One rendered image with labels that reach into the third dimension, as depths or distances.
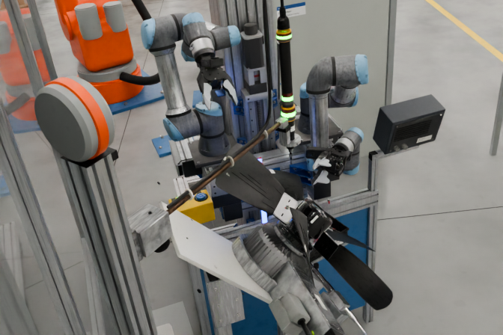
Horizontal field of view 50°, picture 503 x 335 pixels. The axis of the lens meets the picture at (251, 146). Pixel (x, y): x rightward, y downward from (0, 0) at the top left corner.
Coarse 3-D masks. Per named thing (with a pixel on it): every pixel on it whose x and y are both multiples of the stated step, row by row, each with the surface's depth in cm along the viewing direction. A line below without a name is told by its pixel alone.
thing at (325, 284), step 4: (304, 256) 172; (312, 268) 168; (316, 268) 168; (316, 272) 167; (316, 276) 167; (320, 276) 166; (320, 280) 165; (324, 280) 164; (324, 284) 164; (328, 284) 163; (328, 288) 162; (332, 288) 162; (328, 292) 163; (344, 308) 158; (348, 308) 158; (348, 312) 157; (352, 316) 156; (352, 320) 155; (356, 320) 155; (356, 324) 155; (360, 328) 153; (364, 332) 153
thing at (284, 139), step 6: (276, 120) 162; (282, 120) 162; (282, 126) 161; (288, 126) 163; (282, 132) 165; (288, 132) 165; (282, 138) 166; (288, 138) 166; (300, 138) 169; (282, 144) 168; (288, 144) 167; (294, 144) 167
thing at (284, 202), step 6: (282, 198) 174; (288, 198) 174; (282, 204) 173; (288, 204) 174; (294, 204) 175; (276, 210) 171; (282, 210) 172; (288, 210) 173; (276, 216) 170; (282, 216) 171; (288, 216) 172; (288, 222) 172
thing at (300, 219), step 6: (294, 210) 146; (294, 216) 143; (300, 216) 150; (300, 222) 147; (306, 222) 159; (300, 228) 144; (306, 228) 154; (300, 234) 142; (306, 234) 150; (306, 240) 148; (306, 246) 145; (306, 252) 142; (306, 258) 155; (312, 276) 142; (312, 282) 144
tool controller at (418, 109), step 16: (432, 96) 231; (384, 112) 224; (400, 112) 224; (416, 112) 224; (432, 112) 224; (384, 128) 227; (400, 128) 223; (416, 128) 226; (432, 128) 231; (384, 144) 230; (400, 144) 231; (416, 144) 236
